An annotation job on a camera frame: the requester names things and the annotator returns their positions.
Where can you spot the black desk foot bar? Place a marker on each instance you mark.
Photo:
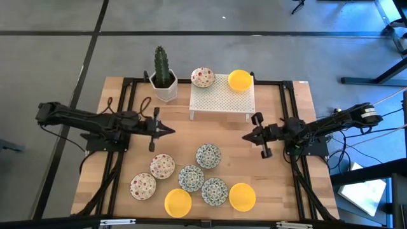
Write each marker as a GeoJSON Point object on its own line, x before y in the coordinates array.
{"type": "Point", "coordinates": [365, 81]}

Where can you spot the white perforated shelf rack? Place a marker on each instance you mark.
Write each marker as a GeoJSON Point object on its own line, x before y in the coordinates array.
{"type": "Point", "coordinates": [222, 98]}

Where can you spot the black tripod legs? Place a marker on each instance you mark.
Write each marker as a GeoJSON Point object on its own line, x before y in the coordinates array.
{"type": "Point", "coordinates": [298, 5]}

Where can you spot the black desk frame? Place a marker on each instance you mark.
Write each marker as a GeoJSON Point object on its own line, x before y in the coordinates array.
{"type": "Point", "coordinates": [365, 173]}

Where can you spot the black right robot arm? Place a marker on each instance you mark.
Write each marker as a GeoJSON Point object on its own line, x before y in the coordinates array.
{"type": "Point", "coordinates": [334, 122]}

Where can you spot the silver beam bracket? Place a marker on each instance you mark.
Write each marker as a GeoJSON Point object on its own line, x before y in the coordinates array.
{"type": "Point", "coordinates": [294, 225]}
{"type": "Point", "coordinates": [117, 221]}

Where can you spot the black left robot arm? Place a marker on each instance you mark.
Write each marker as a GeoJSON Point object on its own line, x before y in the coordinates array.
{"type": "Point", "coordinates": [86, 119]}

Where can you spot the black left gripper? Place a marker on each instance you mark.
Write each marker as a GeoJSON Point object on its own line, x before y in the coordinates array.
{"type": "Point", "coordinates": [153, 129]}

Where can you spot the white hexagonal plant pot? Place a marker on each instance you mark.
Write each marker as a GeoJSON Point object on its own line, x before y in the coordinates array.
{"type": "Point", "coordinates": [167, 93]}

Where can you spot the white flat box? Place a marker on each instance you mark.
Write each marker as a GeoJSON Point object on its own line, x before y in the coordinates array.
{"type": "Point", "coordinates": [362, 194]}

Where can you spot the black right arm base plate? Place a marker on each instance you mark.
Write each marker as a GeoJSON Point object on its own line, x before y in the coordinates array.
{"type": "Point", "coordinates": [321, 149]}

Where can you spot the tall green cactus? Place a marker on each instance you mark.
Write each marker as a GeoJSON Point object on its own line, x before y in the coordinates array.
{"type": "Point", "coordinates": [162, 66]}

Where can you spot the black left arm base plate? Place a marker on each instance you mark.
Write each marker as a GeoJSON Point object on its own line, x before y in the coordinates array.
{"type": "Point", "coordinates": [95, 147]}

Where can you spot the yellow plastic bowl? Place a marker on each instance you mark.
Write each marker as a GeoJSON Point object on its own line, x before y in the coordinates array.
{"type": "Point", "coordinates": [242, 197]}
{"type": "Point", "coordinates": [177, 203]}
{"type": "Point", "coordinates": [240, 80]}

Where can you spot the black overhead frame beam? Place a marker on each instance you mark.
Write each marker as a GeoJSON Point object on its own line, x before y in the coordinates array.
{"type": "Point", "coordinates": [47, 222]}

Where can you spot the black aluminium table frame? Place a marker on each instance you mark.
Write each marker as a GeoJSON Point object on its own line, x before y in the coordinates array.
{"type": "Point", "coordinates": [268, 82]}

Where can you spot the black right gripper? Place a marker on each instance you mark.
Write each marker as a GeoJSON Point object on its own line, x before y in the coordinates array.
{"type": "Point", "coordinates": [268, 133]}

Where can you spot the yellow power plug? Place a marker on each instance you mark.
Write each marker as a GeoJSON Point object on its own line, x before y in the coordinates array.
{"type": "Point", "coordinates": [337, 110]}

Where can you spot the red dotted lime-sided bowl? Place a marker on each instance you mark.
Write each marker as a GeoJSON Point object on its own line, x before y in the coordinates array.
{"type": "Point", "coordinates": [142, 186]}
{"type": "Point", "coordinates": [162, 166]}
{"type": "Point", "coordinates": [203, 77]}

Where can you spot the green patterned teal-sided bowl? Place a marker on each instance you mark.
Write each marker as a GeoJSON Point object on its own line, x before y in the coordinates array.
{"type": "Point", "coordinates": [214, 191]}
{"type": "Point", "coordinates": [208, 156]}
{"type": "Point", "coordinates": [191, 178]}

